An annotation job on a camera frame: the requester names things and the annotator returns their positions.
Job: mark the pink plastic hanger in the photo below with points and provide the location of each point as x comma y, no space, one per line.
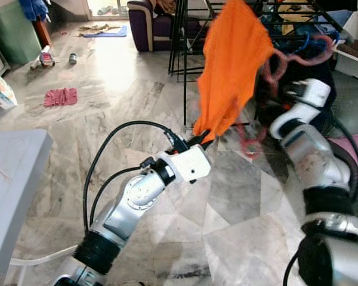
313,59

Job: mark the orange printed shirt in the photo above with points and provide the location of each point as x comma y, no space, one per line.
232,59

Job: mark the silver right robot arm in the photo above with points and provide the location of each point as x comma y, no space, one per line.
313,161

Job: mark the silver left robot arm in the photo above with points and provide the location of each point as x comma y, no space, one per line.
131,202

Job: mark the blue plastic hanger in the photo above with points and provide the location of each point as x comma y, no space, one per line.
304,42

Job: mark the black hanging garment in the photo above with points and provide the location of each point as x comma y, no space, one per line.
325,74

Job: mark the dark green sofa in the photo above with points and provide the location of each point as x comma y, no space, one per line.
352,101

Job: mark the black metal drying rack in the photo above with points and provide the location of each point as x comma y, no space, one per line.
185,71

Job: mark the yellow garment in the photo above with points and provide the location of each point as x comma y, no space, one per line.
298,12

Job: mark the purple sofa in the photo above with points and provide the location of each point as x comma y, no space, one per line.
143,33

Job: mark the blue door mat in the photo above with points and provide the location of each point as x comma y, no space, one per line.
119,33

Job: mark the brown garment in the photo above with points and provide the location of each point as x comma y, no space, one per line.
164,6

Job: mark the pink floor cloth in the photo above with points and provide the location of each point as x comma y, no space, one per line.
61,97

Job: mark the small metal can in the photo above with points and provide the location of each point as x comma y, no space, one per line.
73,58

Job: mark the beige rag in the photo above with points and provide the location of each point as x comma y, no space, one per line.
98,27

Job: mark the pink white toy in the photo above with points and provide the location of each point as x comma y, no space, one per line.
46,58

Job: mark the brown wooden board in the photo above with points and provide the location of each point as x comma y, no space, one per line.
43,34

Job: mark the colourful printed plastic bag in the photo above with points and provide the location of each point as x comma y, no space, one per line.
1,90

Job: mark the blue hanging cloth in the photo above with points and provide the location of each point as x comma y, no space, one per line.
34,9

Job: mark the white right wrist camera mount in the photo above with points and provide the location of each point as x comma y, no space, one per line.
316,92

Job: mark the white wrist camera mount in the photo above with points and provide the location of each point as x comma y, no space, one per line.
188,164
316,92

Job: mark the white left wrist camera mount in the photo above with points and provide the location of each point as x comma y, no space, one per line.
188,164

